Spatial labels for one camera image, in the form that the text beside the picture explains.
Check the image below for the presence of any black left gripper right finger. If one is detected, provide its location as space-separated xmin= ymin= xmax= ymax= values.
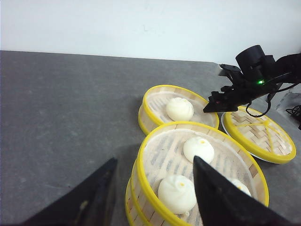
xmin=193 ymin=156 xmax=296 ymax=226

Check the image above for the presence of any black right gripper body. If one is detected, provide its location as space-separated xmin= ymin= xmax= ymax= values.
xmin=203 ymin=45 xmax=301 ymax=113

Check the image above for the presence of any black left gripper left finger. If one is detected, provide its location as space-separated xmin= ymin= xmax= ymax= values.
xmin=22 ymin=158 xmax=118 ymax=226

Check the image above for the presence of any bamboo steamer basket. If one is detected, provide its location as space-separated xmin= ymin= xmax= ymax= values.
xmin=125 ymin=122 xmax=269 ymax=226

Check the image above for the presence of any yellow-rimmed woven bamboo lid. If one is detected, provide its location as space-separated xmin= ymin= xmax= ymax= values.
xmin=222 ymin=106 xmax=296 ymax=164

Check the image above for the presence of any bamboo steamer basket one bun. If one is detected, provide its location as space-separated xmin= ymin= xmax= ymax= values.
xmin=138 ymin=85 xmax=219 ymax=135

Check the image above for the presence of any white steamed bun yellow dot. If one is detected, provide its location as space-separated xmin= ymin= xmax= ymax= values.
xmin=229 ymin=178 xmax=251 ymax=196

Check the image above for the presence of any black cable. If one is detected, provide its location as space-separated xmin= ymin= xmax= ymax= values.
xmin=245 ymin=73 xmax=301 ymax=118

